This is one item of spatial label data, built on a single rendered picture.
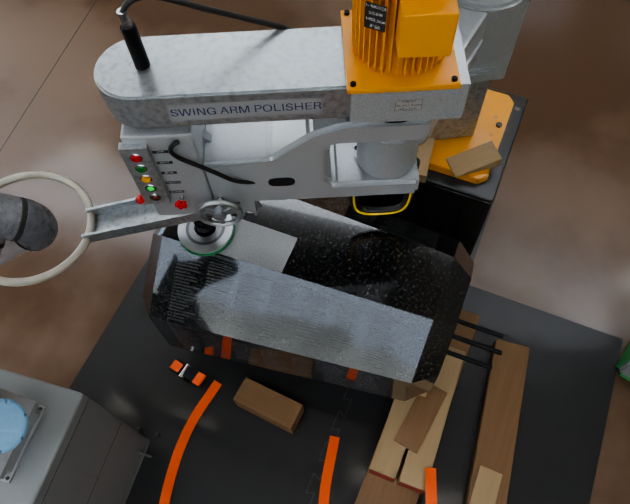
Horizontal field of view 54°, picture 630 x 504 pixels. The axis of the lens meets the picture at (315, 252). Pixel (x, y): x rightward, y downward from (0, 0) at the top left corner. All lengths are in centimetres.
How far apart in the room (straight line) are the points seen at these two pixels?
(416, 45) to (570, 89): 281
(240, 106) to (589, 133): 271
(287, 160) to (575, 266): 203
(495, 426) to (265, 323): 119
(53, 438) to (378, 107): 150
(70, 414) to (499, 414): 181
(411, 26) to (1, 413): 146
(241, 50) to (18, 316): 223
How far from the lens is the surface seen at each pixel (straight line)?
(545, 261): 343
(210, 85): 162
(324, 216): 237
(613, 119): 411
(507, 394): 302
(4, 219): 170
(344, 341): 230
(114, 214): 242
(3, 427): 195
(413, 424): 278
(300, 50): 168
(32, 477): 229
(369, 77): 158
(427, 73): 160
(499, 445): 295
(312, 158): 182
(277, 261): 229
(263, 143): 186
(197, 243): 234
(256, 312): 236
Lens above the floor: 291
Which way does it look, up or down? 62 degrees down
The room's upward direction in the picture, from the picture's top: 4 degrees counter-clockwise
